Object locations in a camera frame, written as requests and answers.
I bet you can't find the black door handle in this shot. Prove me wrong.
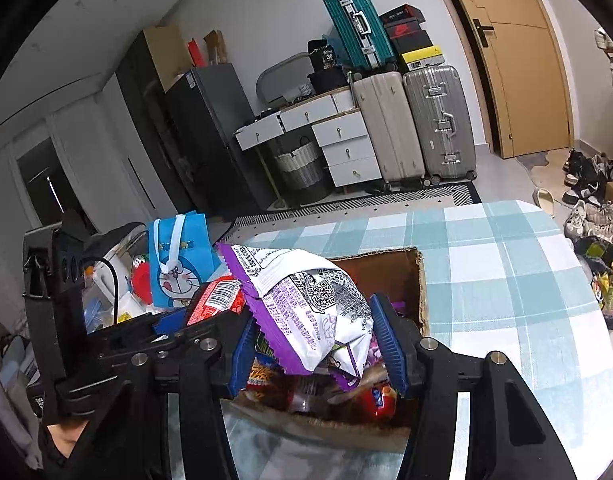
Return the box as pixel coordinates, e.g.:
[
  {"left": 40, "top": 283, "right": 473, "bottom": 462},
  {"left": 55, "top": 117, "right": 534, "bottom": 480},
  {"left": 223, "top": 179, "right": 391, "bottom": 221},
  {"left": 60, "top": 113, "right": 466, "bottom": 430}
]
[{"left": 471, "top": 17, "right": 496, "bottom": 49}]

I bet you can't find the purple and white snack bag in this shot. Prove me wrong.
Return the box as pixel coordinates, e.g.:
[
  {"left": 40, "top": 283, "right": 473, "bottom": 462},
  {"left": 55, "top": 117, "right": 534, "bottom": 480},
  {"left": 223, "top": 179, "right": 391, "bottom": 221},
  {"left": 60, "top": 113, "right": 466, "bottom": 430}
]
[{"left": 217, "top": 242, "right": 375, "bottom": 394}]

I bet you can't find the black printed bag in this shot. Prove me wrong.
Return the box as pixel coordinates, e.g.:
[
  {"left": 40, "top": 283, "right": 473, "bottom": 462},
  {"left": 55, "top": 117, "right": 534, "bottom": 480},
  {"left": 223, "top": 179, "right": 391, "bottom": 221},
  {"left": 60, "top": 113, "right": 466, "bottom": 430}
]
[{"left": 307, "top": 39, "right": 337, "bottom": 72}]

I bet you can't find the white plastic container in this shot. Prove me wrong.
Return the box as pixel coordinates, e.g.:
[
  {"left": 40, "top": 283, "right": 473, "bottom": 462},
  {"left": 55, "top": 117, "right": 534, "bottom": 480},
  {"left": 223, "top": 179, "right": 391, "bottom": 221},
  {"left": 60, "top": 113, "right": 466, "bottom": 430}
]
[{"left": 89, "top": 252, "right": 156, "bottom": 332}]

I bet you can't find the dark grey refrigerator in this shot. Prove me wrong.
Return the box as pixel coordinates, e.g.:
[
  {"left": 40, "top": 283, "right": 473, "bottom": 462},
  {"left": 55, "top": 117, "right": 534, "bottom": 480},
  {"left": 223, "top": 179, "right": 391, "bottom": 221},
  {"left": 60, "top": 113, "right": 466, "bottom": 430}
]
[{"left": 164, "top": 62, "right": 278, "bottom": 222}]

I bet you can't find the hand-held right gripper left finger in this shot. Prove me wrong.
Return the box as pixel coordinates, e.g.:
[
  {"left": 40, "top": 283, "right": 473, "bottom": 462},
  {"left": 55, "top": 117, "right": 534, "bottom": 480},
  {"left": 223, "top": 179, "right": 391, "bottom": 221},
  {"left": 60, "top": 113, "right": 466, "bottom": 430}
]
[{"left": 61, "top": 316, "right": 260, "bottom": 480}]

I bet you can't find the dark window pane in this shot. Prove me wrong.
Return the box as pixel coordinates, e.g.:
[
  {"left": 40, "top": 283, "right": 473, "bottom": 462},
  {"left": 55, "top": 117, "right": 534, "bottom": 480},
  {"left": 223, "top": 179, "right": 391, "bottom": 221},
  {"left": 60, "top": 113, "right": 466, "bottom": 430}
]
[{"left": 14, "top": 135, "right": 97, "bottom": 234}]

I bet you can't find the orange patterned snack packet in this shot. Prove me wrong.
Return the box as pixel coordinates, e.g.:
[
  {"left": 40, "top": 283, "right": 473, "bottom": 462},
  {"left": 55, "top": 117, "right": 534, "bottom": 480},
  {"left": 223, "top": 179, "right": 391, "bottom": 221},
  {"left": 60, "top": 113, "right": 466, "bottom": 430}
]
[{"left": 245, "top": 359, "right": 290, "bottom": 404}]

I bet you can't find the brown cardboard box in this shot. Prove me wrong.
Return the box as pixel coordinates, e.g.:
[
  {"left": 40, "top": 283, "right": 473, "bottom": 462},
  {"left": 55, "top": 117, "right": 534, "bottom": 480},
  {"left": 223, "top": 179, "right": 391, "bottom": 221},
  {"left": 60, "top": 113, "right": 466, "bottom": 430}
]
[{"left": 226, "top": 246, "right": 431, "bottom": 453}]

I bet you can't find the black cable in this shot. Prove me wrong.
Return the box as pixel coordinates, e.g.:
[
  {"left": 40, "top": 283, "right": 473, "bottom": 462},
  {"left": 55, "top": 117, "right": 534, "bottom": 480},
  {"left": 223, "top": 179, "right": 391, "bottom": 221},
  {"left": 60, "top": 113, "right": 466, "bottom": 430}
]
[{"left": 84, "top": 257, "right": 120, "bottom": 329}]

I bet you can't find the beige slipper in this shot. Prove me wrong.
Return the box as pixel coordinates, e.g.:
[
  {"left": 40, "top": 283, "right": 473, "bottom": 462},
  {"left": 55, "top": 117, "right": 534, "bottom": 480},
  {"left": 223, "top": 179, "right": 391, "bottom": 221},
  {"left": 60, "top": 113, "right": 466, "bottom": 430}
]
[{"left": 532, "top": 187, "right": 558, "bottom": 217}]

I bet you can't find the red round-logo snack packet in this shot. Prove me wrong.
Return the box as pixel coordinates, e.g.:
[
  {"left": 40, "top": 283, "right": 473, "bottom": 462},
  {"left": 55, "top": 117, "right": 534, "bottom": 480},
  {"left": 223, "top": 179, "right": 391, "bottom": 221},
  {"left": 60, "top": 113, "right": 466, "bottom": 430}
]
[{"left": 359, "top": 382, "right": 400, "bottom": 424}]

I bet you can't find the beige suitcase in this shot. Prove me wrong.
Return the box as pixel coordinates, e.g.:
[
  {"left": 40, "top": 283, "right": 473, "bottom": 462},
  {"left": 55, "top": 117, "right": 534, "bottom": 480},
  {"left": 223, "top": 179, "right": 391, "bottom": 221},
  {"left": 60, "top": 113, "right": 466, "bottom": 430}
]
[{"left": 351, "top": 71, "right": 427, "bottom": 192}]

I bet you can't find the pile of loose shoes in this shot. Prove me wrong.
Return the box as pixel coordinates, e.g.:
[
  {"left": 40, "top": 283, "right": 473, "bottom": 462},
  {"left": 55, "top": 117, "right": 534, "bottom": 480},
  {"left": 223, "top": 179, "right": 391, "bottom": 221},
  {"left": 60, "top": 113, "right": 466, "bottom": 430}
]
[{"left": 561, "top": 149, "right": 613, "bottom": 252}]

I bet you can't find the wooden door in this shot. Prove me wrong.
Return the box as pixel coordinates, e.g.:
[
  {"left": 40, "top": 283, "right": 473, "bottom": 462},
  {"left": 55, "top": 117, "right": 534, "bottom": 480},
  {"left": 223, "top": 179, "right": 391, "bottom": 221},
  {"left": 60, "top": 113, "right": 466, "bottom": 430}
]
[{"left": 429, "top": 0, "right": 573, "bottom": 160}]

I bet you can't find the silver suitcase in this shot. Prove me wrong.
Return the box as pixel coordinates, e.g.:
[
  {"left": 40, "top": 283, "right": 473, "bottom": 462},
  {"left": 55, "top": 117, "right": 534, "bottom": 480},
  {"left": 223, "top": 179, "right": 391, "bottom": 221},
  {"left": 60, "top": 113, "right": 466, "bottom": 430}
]
[{"left": 402, "top": 64, "right": 478, "bottom": 184}]

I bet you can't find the dark tall cabinet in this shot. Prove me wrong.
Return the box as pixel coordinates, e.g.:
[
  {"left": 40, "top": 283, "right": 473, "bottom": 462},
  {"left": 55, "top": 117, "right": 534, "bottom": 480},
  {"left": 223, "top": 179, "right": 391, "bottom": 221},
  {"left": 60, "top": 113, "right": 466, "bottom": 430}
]
[{"left": 115, "top": 35, "right": 207, "bottom": 217}]

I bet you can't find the woven laundry basket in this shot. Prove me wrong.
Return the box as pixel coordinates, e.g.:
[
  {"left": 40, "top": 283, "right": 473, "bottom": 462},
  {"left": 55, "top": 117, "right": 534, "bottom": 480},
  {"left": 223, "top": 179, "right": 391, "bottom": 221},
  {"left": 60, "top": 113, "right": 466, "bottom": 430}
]
[{"left": 272, "top": 136, "right": 333, "bottom": 205}]

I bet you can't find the grey backpack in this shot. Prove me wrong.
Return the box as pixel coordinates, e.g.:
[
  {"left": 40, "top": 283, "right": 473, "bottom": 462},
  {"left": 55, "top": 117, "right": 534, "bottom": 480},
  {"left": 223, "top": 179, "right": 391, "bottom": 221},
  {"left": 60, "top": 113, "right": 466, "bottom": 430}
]
[{"left": 0, "top": 310, "right": 43, "bottom": 472}]

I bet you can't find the blue cartoon gift bag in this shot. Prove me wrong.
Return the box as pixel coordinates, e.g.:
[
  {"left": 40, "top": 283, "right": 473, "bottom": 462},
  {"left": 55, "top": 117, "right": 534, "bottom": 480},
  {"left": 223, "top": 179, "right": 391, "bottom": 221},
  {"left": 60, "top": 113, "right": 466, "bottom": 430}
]
[{"left": 147, "top": 212, "right": 222, "bottom": 309}]

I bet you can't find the tall cardboard box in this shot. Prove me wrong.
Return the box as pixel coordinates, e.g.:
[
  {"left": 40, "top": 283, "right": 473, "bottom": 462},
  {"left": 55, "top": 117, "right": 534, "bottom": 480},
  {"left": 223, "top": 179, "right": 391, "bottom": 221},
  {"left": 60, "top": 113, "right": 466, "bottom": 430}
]
[{"left": 143, "top": 25, "right": 195, "bottom": 94}]

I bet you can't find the black bag of snack packets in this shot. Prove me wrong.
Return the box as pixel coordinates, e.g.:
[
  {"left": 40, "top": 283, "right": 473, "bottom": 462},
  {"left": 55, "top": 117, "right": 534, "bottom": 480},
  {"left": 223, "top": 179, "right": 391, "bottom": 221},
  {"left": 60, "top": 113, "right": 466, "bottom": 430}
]
[{"left": 573, "top": 235, "right": 613, "bottom": 332}]

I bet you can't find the person's left hand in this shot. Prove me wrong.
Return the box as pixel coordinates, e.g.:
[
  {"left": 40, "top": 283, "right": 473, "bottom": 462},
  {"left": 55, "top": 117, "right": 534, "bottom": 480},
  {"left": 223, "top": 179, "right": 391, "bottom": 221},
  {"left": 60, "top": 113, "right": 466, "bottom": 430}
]
[{"left": 46, "top": 421, "right": 88, "bottom": 445}]

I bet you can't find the teal suitcase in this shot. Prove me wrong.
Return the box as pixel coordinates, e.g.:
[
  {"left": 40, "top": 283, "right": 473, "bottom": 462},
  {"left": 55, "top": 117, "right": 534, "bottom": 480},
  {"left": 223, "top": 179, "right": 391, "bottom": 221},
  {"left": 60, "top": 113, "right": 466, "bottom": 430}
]
[{"left": 322, "top": 0, "right": 398, "bottom": 72}]

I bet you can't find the black and red shoe box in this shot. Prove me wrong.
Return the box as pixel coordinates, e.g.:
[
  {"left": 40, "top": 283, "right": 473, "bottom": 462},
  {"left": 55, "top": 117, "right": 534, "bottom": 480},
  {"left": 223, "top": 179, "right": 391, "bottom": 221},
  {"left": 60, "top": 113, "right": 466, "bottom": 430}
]
[{"left": 379, "top": 5, "right": 427, "bottom": 26}]

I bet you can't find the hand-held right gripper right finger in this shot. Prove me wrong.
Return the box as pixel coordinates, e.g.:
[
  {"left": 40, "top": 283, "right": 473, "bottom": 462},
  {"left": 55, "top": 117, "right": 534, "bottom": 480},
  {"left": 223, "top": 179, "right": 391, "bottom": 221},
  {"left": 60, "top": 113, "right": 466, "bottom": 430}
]
[{"left": 367, "top": 292, "right": 580, "bottom": 480}]

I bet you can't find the irregular doormat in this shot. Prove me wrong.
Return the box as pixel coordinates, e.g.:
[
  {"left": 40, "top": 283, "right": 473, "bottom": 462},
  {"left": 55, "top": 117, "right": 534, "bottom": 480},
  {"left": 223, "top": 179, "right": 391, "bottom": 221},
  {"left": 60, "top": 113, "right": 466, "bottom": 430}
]
[{"left": 516, "top": 151, "right": 570, "bottom": 186}]

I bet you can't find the white drawer desk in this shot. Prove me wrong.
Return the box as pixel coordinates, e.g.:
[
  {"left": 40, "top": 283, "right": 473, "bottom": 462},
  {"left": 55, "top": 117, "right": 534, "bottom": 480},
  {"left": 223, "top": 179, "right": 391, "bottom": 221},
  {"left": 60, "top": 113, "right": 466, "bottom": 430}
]
[{"left": 235, "top": 89, "right": 383, "bottom": 196}]

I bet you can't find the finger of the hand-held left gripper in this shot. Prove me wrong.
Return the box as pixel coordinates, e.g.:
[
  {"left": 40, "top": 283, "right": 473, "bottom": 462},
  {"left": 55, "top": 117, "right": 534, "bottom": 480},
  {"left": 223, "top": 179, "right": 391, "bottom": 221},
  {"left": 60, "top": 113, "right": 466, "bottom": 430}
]
[
  {"left": 151, "top": 309, "right": 190, "bottom": 337},
  {"left": 159, "top": 309, "right": 253, "bottom": 350}
]

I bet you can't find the yellow and black shoe box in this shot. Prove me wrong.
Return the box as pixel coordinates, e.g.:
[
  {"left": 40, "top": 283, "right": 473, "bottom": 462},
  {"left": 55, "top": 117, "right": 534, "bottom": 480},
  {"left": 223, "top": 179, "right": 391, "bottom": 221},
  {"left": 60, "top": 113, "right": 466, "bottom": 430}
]
[{"left": 400, "top": 45, "right": 445, "bottom": 74}]

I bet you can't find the black storage box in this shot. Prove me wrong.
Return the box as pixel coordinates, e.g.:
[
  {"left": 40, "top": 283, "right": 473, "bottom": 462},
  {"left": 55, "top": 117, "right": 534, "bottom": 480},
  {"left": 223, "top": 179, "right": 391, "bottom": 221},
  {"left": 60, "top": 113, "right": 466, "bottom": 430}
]
[{"left": 306, "top": 67, "right": 350, "bottom": 96}]

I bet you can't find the black patterned rug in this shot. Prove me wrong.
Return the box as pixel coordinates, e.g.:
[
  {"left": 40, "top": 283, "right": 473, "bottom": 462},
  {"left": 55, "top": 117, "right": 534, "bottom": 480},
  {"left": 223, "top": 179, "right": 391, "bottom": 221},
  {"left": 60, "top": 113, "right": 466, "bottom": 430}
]
[{"left": 266, "top": 182, "right": 483, "bottom": 217}]

